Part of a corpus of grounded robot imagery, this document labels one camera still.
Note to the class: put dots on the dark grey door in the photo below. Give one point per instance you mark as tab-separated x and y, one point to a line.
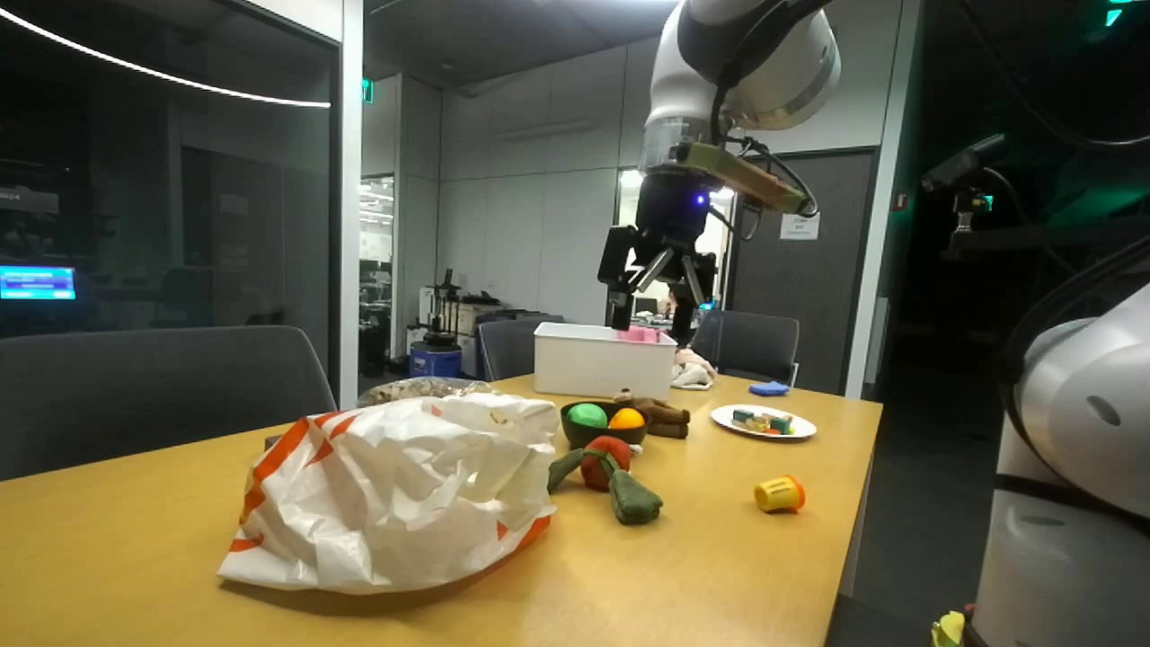
813	301

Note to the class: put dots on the brown toy moose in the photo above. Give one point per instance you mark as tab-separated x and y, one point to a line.
670	420

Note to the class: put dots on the blue lit monitor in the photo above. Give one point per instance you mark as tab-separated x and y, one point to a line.
38	281

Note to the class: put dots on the red green toy vegetable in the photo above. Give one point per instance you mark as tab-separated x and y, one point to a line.
631	498

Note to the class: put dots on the white plastic bin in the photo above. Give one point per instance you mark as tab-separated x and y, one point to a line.
595	360

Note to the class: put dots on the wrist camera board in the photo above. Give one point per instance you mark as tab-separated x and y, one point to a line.
751	178

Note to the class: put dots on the grey chair with armrest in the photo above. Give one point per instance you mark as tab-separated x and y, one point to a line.
751	348

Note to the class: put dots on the large grey chair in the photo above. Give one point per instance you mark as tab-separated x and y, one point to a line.
147	396

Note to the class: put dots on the white crumpled bag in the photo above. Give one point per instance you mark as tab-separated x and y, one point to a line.
691	371

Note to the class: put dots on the yellow toy cup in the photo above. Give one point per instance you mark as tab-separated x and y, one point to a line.
778	494

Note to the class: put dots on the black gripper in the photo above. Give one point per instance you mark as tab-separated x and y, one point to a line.
670	211

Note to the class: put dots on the background desk clutter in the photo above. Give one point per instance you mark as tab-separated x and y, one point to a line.
452	311

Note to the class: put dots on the black bowl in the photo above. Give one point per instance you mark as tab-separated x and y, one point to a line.
568	434

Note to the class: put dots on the blue storage bin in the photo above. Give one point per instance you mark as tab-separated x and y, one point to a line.
436	360

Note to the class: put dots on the white paper door sign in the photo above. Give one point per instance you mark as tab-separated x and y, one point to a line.
800	229

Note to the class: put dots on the black camera on stand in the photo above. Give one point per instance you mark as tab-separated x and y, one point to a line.
965	166

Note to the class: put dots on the dark grey chair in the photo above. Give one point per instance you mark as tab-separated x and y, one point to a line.
509	348

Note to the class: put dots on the blue lid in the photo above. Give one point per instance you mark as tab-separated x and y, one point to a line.
770	391

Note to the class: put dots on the toy food pieces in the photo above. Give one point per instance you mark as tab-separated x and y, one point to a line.
759	421

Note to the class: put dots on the white orange plastic bag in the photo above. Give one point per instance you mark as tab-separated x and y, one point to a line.
383	504

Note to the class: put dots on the small yellow object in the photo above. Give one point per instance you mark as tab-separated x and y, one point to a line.
952	630

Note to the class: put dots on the pink cloth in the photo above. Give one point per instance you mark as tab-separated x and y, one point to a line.
640	336

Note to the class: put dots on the orange toy ball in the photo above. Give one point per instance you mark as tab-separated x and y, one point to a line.
626	420

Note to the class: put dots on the white plate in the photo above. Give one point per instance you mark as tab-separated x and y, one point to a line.
809	425

